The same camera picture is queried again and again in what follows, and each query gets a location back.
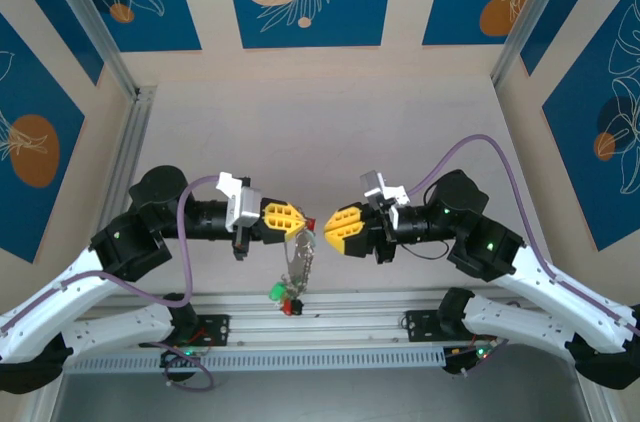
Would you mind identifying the clear plastic bag with items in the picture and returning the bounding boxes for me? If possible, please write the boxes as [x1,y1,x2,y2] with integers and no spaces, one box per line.
[281,230,320,294]

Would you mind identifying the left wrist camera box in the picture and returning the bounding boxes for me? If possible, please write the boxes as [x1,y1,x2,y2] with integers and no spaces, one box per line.
[215,171,264,234]

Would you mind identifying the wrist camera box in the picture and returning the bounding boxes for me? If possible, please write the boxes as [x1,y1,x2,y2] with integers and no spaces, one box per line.
[358,170,412,224]
[215,171,264,234]

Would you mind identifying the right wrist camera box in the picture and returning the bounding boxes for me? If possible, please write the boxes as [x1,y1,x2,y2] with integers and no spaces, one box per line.
[358,170,412,224]

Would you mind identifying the aluminium side rail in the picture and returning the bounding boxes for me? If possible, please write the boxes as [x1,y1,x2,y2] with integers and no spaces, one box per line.
[106,85,159,217]

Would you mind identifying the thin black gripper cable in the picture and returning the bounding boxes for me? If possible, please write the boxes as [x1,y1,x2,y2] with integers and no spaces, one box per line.
[406,240,450,262]

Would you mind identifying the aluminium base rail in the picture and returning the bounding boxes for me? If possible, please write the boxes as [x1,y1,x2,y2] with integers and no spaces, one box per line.
[97,291,509,349]

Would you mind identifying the grey slotted cable duct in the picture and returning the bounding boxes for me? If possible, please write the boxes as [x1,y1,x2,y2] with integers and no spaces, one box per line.
[63,346,447,374]

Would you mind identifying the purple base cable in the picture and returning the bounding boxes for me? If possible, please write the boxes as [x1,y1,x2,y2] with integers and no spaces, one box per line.
[163,350,217,392]

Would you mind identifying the aluminium frame post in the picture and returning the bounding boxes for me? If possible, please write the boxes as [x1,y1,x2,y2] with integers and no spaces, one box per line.
[36,0,140,99]
[491,0,575,89]

